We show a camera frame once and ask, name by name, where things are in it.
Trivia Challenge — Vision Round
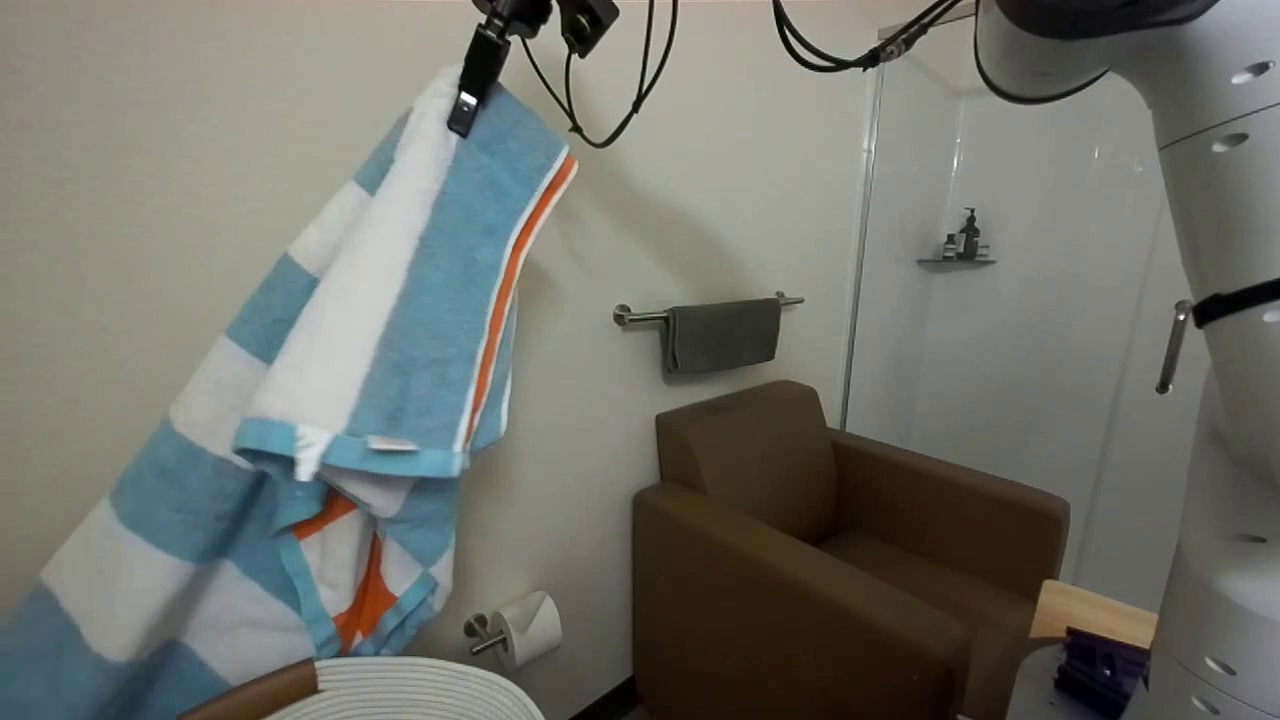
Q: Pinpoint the white toilet paper roll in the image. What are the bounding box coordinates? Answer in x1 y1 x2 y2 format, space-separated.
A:
497 586 568 672

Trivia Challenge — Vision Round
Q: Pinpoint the light wooden side table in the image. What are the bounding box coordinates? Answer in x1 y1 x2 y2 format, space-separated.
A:
1023 577 1159 655

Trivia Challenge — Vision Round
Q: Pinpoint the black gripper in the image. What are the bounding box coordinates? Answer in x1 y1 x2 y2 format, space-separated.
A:
442 0 555 142

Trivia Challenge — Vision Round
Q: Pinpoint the chrome toilet paper holder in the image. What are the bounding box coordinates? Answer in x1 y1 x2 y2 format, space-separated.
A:
461 608 515 662

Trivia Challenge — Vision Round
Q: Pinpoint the chrome towel bar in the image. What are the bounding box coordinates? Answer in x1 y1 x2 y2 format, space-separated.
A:
609 288 809 332

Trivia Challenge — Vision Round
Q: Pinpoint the blue white striped towel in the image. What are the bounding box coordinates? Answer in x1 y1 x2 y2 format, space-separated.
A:
0 57 583 720

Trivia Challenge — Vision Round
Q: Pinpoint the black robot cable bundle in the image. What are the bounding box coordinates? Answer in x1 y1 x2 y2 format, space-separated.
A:
515 0 967 150

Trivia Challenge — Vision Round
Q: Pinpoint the glass shower enclosure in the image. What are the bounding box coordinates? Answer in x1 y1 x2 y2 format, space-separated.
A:
836 23 1204 616

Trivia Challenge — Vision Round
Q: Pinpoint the purple bag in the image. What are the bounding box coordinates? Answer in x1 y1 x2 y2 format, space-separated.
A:
1053 627 1152 720

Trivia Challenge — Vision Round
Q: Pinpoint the dark bottle on shelf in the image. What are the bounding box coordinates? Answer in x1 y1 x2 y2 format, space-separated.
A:
937 204 987 263

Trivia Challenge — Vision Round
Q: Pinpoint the glass shower shelf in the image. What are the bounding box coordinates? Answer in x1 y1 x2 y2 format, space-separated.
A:
912 248 1001 275

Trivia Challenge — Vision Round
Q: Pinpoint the brown armchair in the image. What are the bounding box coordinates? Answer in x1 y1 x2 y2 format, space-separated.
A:
629 375 1070 720

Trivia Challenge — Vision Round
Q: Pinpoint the chrome shower door handle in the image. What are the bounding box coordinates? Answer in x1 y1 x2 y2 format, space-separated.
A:
1152 297 1194 399

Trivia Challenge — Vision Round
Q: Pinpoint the white rope laundry hamper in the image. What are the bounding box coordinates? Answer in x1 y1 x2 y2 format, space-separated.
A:
179 653 547 720

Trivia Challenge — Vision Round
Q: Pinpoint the grey hanging towel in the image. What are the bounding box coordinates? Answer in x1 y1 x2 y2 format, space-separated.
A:
654 297 782 387

